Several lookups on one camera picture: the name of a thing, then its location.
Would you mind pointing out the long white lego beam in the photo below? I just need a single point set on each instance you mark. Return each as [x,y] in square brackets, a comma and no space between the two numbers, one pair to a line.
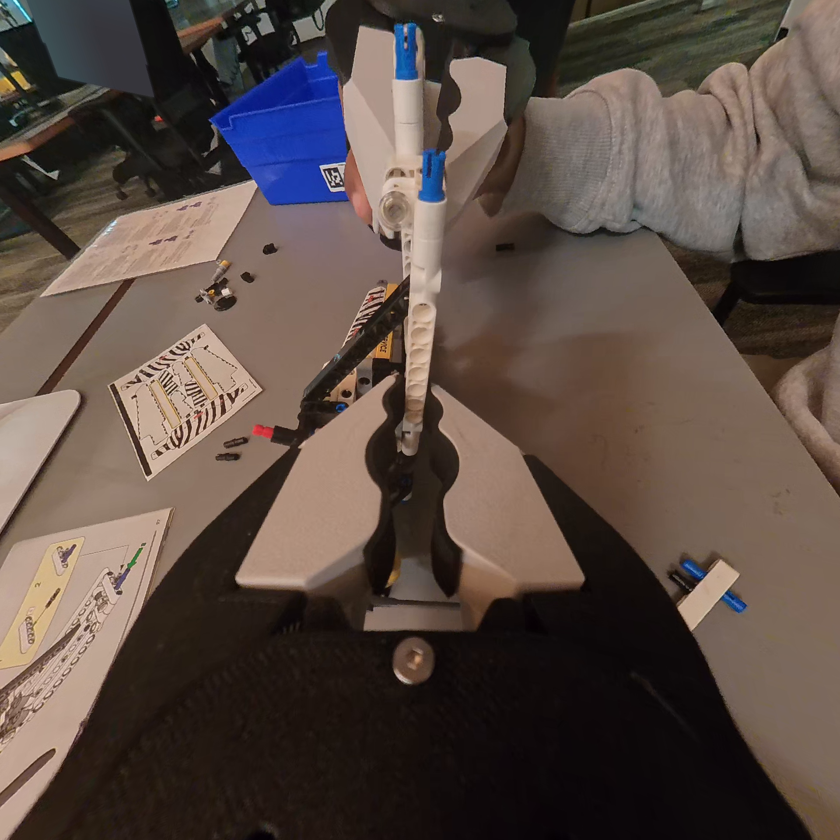
[408,111]

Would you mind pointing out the white beam with blue pins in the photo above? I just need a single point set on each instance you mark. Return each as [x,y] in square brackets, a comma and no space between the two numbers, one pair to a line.
[709,590]

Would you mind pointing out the black office chair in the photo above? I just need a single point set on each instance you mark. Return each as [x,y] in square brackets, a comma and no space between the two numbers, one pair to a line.
[177,131]

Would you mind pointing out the blue plastic bin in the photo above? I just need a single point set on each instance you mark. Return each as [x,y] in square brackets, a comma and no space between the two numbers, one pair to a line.
[282,131]

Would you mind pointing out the black chair seat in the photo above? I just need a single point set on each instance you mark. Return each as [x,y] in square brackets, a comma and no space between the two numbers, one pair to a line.
[774,289]

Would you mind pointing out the person's right forearm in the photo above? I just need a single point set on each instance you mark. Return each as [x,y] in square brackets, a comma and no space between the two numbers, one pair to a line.
[656,151]

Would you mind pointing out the zebra sticker sheet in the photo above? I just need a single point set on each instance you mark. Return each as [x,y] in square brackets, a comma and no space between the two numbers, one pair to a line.
[184,400]

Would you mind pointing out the person's right hand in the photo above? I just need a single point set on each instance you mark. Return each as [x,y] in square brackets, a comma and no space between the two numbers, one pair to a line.
[505,170]

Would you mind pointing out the open instruction booklet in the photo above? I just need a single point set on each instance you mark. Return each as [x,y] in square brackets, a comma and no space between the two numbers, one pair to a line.
[65,623]

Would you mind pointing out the white paper sheet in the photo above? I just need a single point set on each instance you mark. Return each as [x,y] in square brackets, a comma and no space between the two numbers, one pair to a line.
[151,236]

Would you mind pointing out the white lego skid assembly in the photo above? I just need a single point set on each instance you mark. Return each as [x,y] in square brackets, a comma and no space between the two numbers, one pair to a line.
[420,341]

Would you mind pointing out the silver laptop stand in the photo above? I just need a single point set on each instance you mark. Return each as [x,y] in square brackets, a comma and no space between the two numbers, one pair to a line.
[33,446]

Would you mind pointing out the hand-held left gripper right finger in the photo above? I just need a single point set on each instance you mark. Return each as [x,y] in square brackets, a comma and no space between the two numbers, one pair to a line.
[518,525]

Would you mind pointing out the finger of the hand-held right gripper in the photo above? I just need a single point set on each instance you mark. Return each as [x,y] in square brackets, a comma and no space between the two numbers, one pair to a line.
[371,98]
[482,118]

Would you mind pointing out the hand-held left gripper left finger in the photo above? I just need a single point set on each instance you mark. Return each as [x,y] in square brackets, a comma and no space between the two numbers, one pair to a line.
[315,525]

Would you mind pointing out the wooden office desk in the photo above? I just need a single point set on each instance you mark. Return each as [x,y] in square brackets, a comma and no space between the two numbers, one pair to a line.
[33,148]

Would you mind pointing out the zebra striped lego helicopter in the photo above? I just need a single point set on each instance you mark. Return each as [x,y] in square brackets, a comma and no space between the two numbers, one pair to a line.
[358,364]

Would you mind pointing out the cluster of small lego parts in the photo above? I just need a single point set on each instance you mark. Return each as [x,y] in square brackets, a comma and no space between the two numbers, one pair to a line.
[216,292]

